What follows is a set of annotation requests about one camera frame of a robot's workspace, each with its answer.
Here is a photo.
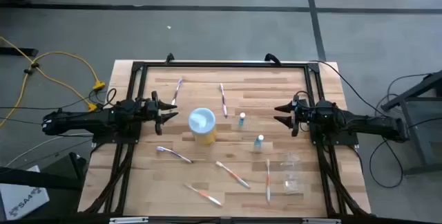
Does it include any thin black floor cable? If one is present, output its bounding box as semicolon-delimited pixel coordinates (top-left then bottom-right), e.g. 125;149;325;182
0;88;117;111

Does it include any orange and white toothbrush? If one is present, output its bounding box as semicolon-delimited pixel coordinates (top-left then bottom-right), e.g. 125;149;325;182
183;183;224;207
265;158;272;205
215;160;251;190

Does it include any clear plastic container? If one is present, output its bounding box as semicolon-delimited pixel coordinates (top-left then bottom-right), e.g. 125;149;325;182
280;151;306;196

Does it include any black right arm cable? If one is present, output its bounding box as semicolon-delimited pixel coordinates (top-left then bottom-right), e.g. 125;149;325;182
308;59;394;120

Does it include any silver metal bracket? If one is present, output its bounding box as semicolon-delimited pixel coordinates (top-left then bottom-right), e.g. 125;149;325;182
302;217;341;224
108;216;150;224

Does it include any black cable loop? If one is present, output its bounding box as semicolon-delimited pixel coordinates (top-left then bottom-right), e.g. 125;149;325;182
264;53;282;67

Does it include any yellow extension cable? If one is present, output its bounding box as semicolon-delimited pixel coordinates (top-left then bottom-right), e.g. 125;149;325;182
0;36;107;129

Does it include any yellow disinfecting wipes canister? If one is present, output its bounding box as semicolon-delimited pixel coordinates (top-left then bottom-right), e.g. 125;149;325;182
188;107;218;147

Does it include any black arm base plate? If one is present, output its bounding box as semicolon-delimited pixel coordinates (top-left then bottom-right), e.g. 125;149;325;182
310;134;360;147
92;133;143;145

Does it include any black looping power cable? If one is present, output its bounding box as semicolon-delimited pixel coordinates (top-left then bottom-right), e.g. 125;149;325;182
368;136;405;189

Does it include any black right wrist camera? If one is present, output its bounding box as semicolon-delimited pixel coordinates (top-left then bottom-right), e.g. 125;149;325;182
299;103;314;123

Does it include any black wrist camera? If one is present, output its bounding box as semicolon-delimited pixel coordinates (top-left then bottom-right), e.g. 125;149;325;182
142;100;155;117
299;103;314;123

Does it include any white floor cable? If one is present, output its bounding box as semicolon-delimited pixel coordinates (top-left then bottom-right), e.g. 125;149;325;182
5;132;95;168

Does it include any black metal desk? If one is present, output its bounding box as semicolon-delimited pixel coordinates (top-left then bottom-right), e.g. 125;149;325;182
381;70;442;176

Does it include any purple and white toothbrush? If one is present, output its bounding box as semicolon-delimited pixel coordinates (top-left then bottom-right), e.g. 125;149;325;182
171;77;184;107
155;145;194;165
219;82;229;119

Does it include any black equipment stand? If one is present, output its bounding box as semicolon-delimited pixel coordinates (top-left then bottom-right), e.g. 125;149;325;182
0;151;88;192

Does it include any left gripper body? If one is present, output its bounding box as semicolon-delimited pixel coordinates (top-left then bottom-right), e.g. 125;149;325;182
140;91;164;136

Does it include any white printed cardboard box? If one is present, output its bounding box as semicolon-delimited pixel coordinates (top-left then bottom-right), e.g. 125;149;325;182
0;165;50;221

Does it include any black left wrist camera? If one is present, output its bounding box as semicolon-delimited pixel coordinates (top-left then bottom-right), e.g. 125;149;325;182
142;100;155;117

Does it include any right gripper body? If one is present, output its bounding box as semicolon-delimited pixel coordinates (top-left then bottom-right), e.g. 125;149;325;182
291;94;317;138

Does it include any black flat stand foot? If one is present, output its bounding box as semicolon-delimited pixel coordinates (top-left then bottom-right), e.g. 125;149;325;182
0;46;39;58

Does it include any black aluminium table frame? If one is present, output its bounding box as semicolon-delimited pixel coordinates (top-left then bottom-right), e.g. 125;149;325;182
77;59;372;218

